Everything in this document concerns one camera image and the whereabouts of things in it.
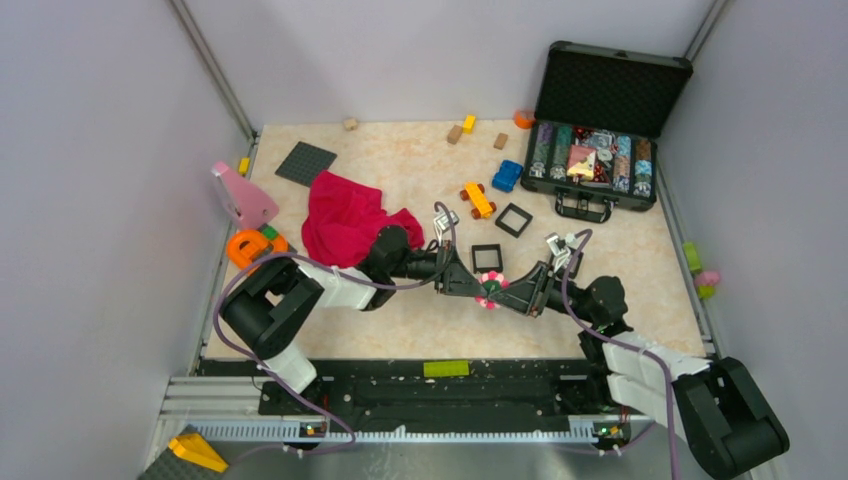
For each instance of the pink flower brooch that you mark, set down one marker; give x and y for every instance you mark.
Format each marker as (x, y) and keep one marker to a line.
(492, 282)

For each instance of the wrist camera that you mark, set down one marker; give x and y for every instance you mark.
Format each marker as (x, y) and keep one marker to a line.
(443, 222)
(561, 249)

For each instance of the green flat brick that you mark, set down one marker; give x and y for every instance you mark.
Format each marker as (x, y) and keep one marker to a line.
(446, 368)

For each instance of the orange object behind case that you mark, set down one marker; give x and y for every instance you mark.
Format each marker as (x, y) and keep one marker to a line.
(524, 119)

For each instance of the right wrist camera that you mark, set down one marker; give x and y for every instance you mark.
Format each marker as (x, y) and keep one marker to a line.
(561, 249)

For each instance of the black square frame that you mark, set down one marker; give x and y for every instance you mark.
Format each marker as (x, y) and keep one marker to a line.
(487, 258)
(514, 220)

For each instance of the yellow wedge brick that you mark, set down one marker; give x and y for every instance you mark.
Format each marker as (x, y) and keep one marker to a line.
(193, 448)

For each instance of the pink plastic piece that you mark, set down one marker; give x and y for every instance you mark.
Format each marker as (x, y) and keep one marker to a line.
(248, 206)

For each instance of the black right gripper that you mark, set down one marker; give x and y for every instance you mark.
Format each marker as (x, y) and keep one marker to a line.
(526, 295)

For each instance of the magenta garment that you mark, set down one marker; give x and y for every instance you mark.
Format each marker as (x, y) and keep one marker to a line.
(344, 219)

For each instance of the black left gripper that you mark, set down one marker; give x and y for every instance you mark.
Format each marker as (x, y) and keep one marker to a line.
(455, 277)

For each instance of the playing card box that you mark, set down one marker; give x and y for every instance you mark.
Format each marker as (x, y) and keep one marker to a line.
(581, 162)

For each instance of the green pink toy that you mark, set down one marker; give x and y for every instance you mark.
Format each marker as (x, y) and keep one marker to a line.
(705, 281)

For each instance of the small yellow block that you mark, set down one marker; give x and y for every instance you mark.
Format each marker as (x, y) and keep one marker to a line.
(244, 166)

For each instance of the black poker chip case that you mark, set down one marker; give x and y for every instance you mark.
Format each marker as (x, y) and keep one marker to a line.
(615, 101)

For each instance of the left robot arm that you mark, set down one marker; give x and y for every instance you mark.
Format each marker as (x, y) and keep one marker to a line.
(269, 307)

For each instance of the dark grey building baseplate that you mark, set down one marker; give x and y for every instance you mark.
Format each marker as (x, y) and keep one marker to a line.
(304, 163)

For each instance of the yellow toy car red wheels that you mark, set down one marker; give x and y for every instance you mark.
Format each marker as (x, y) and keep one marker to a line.
(474, 194)

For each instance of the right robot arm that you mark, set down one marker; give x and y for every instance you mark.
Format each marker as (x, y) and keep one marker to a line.
(715, 406)

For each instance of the orange plastic toy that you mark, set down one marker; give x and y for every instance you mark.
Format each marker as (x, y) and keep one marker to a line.
(248, 246)

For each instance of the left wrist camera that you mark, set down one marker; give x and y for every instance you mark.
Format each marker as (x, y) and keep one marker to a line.
(443, 222)

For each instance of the blue toy car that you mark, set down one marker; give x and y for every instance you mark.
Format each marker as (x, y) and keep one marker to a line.
(507, 176)

